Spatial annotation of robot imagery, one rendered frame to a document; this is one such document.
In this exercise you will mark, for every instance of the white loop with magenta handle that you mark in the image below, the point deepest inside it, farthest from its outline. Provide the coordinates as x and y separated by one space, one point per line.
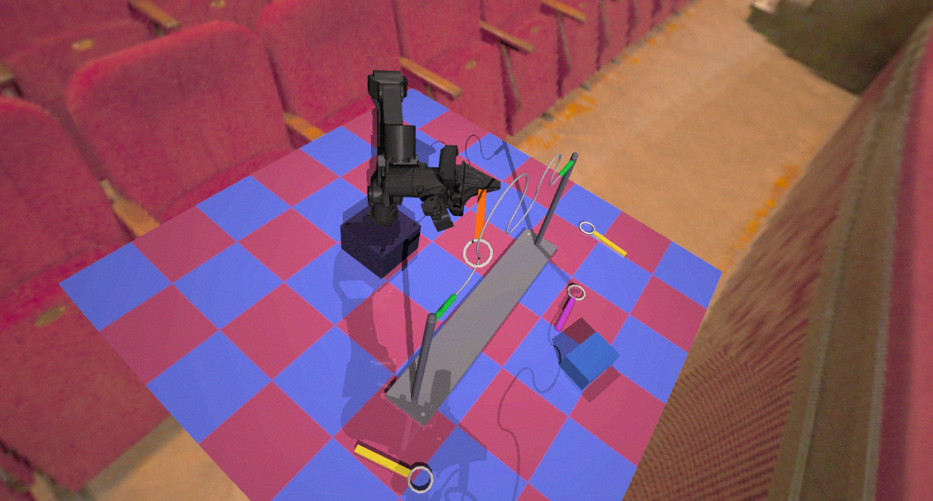
568 307

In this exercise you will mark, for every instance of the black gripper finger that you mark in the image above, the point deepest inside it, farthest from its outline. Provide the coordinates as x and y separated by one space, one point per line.
473 179
472 193

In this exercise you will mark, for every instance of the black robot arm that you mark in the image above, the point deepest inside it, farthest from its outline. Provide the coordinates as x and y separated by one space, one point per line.
392 180

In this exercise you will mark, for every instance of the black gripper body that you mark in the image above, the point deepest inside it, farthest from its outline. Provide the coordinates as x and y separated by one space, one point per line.
447 175

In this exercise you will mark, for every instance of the grey ring with yellow handle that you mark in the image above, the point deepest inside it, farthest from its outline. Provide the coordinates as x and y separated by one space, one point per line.
395 466
602 238

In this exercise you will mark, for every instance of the orange handle with grey loop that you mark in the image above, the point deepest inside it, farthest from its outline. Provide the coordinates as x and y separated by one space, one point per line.
480 216

